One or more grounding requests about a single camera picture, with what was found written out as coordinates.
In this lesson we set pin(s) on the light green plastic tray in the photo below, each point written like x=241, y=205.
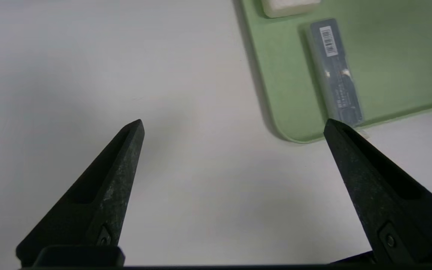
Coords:
x=388, y=75

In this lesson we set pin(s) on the white rectangular soap block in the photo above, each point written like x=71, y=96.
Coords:
x=287, y=7

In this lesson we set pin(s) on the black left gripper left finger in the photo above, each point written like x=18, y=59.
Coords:
x=99, y=195

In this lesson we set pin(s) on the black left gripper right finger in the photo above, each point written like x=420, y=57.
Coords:
x=388, y=210

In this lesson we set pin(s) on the grey translucent pen case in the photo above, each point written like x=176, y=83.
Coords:
x=336, y=75

